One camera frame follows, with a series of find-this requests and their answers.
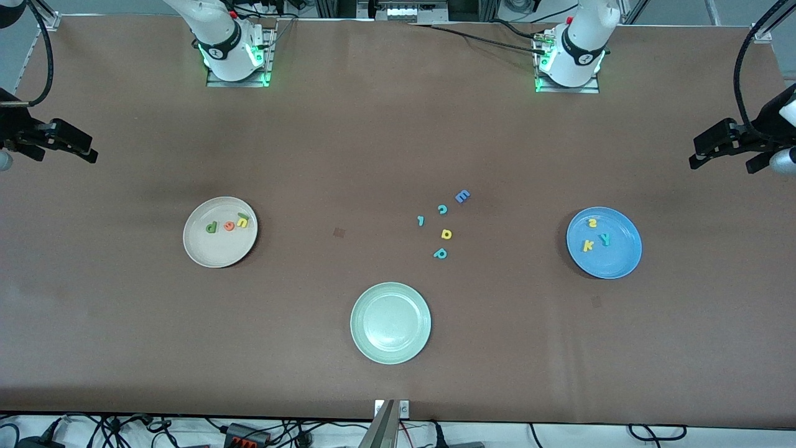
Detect long black table cable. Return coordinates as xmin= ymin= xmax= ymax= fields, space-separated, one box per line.
xmin=414 ymin=24 xmax=549 ymax=55

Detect pale green plate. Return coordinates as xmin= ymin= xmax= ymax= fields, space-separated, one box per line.
xmin=350 ymin=282 xmax=432 ymax=365

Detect tangled black cables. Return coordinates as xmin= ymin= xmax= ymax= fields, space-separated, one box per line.
xmin=37 ymin=414 xmax=224 ymax=448

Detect black looped cable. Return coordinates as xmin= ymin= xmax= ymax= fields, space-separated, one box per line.
xmin=627 ymin=424 xmax=688 ymax=442

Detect beige brown plate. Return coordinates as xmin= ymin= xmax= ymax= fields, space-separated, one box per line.
xmin=183 ymin=197 xmax=259 ymax=269

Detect black orange power strip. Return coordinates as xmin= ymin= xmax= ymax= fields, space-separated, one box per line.
xmin=225 ymin=422 xmax=272 ymax=447

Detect thin black table cable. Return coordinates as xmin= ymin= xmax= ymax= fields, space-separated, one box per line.
xmin=488 ymin=17 xmax=548 ymax=41

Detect silver connector block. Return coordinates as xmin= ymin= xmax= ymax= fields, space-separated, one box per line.
xmin=384 ymin=3 xmax=450 ymax=24

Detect blue plate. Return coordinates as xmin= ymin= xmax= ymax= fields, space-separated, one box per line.
xmin=566 ymin=207 xmax=642 ymax=279

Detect brown table cover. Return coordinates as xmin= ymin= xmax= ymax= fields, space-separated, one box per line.
xmin=0 ymin=14 xmax=796 ymax=430

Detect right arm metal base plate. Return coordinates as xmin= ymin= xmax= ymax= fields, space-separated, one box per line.
xmin=206 ymin=28 xmax=274 ymax=88

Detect grey metal camera post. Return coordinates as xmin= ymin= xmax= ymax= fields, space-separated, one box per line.
xmin=363 ymin=399 xmax=399 ymax=448

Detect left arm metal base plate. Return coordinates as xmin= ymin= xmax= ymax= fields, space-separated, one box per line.
xmin=533 ymin=31 xmax=601 ymax=95

